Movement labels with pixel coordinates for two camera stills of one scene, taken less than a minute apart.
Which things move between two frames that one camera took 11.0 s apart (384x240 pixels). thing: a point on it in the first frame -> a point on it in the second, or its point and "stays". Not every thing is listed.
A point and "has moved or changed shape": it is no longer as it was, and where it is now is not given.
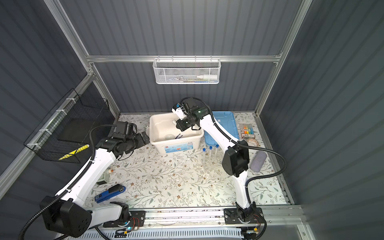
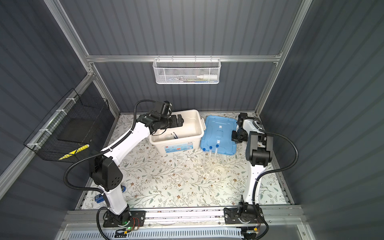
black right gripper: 181,126 -> 235,138
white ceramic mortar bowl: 169,137 stays
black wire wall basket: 64,135 stays
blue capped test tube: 204,150 stays
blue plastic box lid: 226,121 has moved or changed shape
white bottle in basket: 208,76 stays
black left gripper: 138,137 -> 174,123
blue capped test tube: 210,148 stays
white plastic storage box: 166,138 stays
